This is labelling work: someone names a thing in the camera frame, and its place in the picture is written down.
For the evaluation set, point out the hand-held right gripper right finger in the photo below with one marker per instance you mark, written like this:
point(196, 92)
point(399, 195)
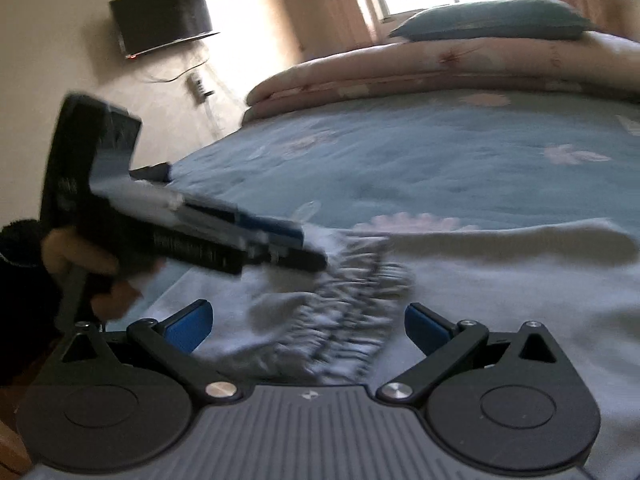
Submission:
point(427, 327)

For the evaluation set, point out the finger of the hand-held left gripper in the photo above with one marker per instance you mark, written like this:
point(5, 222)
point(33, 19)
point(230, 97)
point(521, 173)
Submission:
point(275, 230)
point(295, 260)

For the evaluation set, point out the teal floral bed sheet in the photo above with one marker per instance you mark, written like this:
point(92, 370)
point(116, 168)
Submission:
point(400, 160)

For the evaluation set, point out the black wall television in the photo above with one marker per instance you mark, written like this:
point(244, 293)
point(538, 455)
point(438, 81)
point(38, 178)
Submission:
point(160, 20)

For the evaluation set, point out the pink floral folded quilt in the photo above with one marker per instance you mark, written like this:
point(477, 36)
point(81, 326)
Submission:
point(400, 67)

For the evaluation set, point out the teal pillow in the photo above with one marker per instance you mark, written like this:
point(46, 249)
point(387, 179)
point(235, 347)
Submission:
point(490, 20)

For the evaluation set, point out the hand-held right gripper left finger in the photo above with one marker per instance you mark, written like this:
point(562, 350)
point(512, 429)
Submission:
point(190, 327)

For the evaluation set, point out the wall power strip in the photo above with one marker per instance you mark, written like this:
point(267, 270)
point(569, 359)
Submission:
point(198, 87)

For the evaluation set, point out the person's left hand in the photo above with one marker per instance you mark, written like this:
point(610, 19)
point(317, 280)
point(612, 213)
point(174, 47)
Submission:
point(75, 252)

